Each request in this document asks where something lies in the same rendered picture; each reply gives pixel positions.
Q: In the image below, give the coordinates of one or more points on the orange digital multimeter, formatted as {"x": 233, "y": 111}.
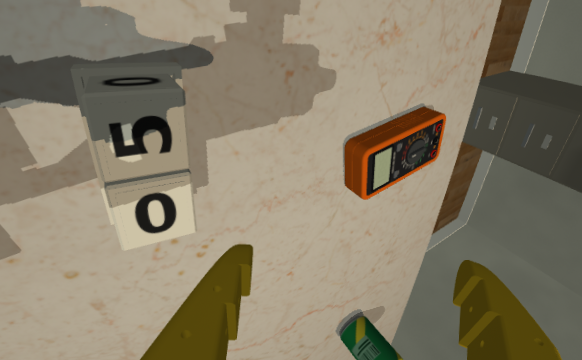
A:
{"x": 383, "y": 156}

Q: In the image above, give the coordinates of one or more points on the green drink can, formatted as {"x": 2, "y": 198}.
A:
{"x": 365, "y": 342}

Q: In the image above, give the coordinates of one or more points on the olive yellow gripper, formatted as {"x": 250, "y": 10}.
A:
{"x": 494, "y": 325}

